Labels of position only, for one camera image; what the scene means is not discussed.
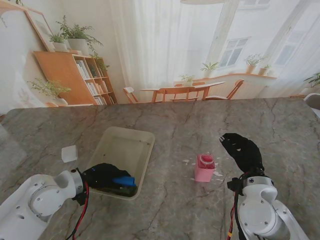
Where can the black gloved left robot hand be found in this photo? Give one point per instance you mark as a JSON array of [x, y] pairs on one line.
[[102, 175]]

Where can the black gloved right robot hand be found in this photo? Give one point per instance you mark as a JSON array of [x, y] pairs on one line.
[[247, 153]]

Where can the blue plastic scraper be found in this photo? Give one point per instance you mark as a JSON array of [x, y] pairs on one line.
[[125, 181]]

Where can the cream baking tray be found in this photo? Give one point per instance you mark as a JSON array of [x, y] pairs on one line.
[[125, 150]]

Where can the white square jar cap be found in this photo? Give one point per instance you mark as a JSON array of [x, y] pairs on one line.
[[69, 153]]

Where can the pink square jar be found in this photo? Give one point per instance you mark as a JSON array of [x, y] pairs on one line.
[[203, 172]]

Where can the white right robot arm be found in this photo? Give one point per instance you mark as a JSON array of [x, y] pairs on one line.
[[260, 207]]

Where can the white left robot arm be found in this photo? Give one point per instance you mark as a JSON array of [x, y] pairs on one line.
[[32, 197]]

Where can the green bean heap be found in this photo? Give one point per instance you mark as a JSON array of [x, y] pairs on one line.
[[127, 191]]

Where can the printed room scene backdrop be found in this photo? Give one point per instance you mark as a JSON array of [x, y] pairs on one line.
[[155, 50]]

